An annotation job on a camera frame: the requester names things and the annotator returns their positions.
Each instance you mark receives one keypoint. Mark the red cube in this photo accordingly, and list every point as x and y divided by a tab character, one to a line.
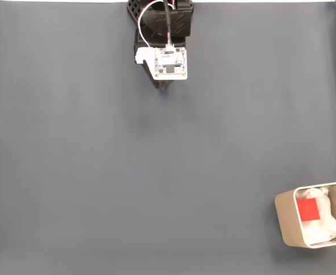
308	209

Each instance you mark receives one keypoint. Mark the beige square box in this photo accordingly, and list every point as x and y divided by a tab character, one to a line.
285	220

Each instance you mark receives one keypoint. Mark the blue-grey table mat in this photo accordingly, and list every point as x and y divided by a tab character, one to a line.
127	157

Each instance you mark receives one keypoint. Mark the white crumpled cloth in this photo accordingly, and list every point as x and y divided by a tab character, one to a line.
325	229

